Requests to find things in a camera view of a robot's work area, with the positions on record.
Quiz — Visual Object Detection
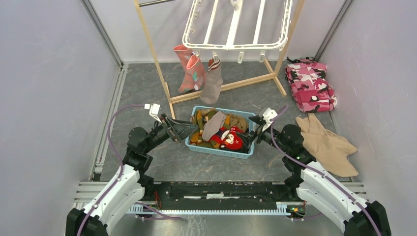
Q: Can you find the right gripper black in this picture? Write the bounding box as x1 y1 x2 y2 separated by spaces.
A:
235 115 290 154

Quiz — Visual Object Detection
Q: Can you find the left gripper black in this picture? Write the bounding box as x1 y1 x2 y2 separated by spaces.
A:
143 114 199 153

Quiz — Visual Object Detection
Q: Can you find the red sock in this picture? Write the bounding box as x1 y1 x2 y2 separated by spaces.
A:
209 126 243 150

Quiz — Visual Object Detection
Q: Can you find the grey brown striped sock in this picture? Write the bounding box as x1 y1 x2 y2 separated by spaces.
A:
200 59 223 105

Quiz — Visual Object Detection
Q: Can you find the pink sock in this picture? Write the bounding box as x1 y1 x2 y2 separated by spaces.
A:
186 54 206 91
173 45 195 94

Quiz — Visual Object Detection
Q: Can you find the white clip hanger frame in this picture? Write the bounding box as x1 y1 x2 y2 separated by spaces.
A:
182 0 295 63

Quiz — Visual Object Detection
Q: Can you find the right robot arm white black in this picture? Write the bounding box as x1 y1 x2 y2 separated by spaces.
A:
231 116 392 236

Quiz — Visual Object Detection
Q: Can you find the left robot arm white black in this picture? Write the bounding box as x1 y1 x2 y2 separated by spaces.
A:
64 114 198 236

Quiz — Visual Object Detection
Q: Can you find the blue plastic basket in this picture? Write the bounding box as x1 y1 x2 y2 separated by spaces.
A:
185 106 255 159

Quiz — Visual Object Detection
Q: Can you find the pink camouflage bag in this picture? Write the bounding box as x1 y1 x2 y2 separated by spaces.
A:
285 57 337 113

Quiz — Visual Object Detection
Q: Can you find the beige cloth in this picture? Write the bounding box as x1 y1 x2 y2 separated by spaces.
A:
295 113 358 177

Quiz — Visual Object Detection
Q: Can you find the black metal rod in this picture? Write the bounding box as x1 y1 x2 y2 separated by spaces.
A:
138 0 175 7

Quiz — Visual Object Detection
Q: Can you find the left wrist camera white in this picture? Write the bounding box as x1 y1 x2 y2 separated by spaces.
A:
144 103 162 123

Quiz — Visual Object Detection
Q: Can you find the wooden rack frame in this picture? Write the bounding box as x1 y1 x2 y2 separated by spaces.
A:
132 0 307 120

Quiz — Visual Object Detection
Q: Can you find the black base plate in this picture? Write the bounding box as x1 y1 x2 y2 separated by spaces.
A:
140 181 303 210

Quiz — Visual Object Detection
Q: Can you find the toothed cable rail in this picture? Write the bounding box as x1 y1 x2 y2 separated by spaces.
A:
126 204 291 216

